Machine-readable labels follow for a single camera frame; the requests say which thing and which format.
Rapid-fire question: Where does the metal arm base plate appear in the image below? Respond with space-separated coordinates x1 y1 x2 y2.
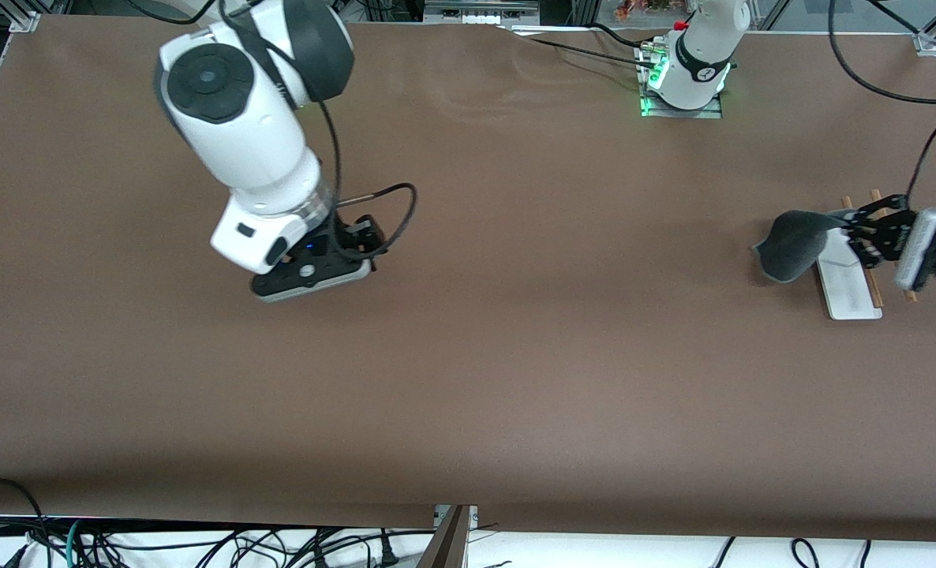
638 43 725 119

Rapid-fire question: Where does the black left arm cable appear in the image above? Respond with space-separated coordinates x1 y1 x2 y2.
829 0 936 207

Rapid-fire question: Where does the white rack base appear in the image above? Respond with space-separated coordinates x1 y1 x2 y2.
814 209 884 321

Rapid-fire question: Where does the metal table edge bracket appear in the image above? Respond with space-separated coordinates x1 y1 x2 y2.
434 505 478 531

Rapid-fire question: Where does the thick black cable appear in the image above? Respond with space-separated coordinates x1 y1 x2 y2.
0 477 47 568

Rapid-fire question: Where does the brown beam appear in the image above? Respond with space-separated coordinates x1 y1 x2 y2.
419 505 470 568

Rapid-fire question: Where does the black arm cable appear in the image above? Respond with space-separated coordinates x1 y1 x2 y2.
829 0 936 207
121 0 419 261

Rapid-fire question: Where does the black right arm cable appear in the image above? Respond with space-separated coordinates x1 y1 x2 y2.
121 0 419 261

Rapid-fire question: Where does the orange plastic item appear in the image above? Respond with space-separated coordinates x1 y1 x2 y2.
615 0 678 22

